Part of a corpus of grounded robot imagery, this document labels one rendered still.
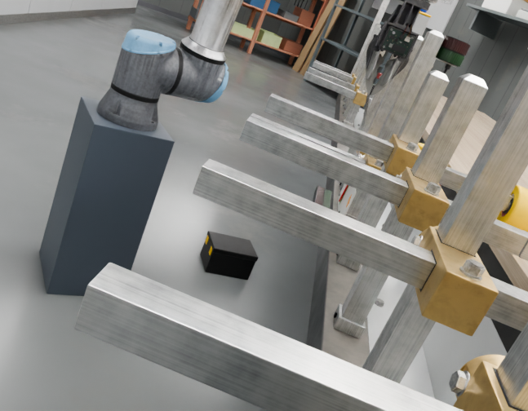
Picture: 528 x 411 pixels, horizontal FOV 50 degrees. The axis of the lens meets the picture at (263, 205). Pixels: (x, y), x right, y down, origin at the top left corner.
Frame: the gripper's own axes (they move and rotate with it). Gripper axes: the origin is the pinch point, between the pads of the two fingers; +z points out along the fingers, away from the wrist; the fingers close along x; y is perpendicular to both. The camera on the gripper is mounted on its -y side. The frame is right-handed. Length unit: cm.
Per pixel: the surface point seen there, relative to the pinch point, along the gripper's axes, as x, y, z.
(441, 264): 6, 79, 6
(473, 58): 149, -621, -32
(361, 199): 8.6, -2.0, 24.4
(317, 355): -5, 100, 7
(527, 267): 29, 44, 12
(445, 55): 11.4, -0.5, -12.1
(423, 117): 8.5, 23.4, -0.8
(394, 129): 8.5, -1.7, 6.3
